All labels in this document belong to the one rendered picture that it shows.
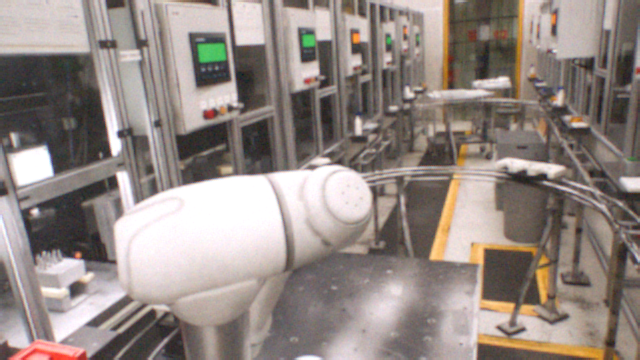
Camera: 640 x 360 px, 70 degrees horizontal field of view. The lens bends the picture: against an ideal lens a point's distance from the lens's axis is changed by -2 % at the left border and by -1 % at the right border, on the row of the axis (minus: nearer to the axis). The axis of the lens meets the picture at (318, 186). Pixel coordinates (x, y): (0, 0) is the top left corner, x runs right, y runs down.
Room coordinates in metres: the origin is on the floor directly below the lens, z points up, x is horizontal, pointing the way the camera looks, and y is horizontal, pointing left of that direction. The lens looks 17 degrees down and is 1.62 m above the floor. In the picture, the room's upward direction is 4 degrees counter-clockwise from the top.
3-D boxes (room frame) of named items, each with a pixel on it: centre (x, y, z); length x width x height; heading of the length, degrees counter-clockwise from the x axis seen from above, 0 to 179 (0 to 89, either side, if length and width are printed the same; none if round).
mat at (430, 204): (5.43, -1.46, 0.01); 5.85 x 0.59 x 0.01; 159
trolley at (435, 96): (6.24, -1.99, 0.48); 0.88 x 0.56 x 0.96; 87
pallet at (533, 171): (2.54, -1.21, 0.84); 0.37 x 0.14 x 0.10; 37
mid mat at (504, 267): (2.86, -1.28, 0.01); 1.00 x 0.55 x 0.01; 159
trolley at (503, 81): (7.28, -2.83, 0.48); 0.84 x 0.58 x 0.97; 167
